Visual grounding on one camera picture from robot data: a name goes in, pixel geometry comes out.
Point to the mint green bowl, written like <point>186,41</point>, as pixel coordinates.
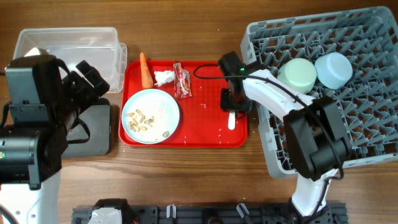
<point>299,74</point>

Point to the red plastic tray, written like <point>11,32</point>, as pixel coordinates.
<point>202,122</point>

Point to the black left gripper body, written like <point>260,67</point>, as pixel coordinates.
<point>78,96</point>

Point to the orange carrot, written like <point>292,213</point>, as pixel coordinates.
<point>146,77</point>

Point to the light blue bowl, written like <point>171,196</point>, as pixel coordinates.
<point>333,70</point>

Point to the crumpled white tissue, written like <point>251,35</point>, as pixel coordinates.
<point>164,77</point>

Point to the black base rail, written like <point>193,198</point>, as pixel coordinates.
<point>116,211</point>

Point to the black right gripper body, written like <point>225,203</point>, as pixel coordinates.
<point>230,102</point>

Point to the clear plastic bin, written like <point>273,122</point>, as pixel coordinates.
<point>99,46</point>

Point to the red snack wrapper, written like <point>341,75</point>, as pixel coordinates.
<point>182,84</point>

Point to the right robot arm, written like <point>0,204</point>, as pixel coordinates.
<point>316,137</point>

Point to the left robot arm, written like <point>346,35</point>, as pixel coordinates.
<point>46,102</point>

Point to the black tray bin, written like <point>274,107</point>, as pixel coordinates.
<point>98,120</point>

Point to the grey dishwasher rack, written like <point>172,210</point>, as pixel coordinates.
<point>368,39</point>

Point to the light blue plate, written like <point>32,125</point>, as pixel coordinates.
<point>150,116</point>

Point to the white plastic spoon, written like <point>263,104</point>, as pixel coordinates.
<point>232,120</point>

